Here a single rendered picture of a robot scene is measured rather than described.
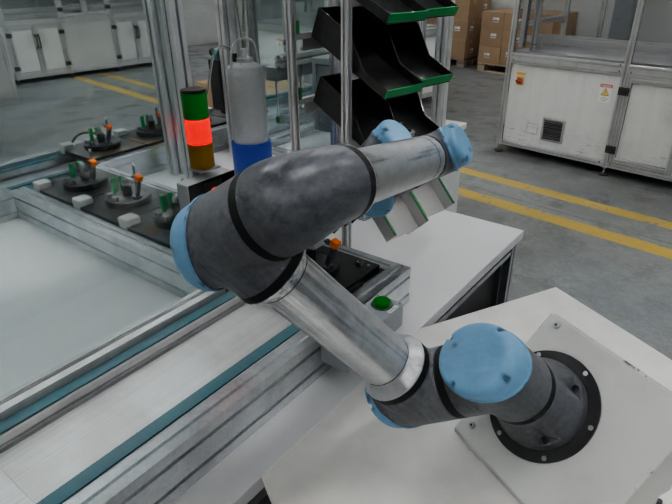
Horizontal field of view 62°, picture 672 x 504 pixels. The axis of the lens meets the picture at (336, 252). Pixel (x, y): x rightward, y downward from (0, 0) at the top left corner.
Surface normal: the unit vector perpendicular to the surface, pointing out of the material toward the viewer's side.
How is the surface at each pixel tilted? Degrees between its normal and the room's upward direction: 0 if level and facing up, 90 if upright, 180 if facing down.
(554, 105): 90
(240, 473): 0
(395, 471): 0
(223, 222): 74
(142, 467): 0
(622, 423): 45
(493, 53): 90
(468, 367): 40
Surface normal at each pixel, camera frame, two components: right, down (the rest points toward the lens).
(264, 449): -0.01, -0.88
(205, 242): -0.50, 0.28
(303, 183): 0.22, -0.23
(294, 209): 0.21, 0.19
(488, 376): -0.55, -0.51
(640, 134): -0.70, 0.33
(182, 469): 0.79, 0.28
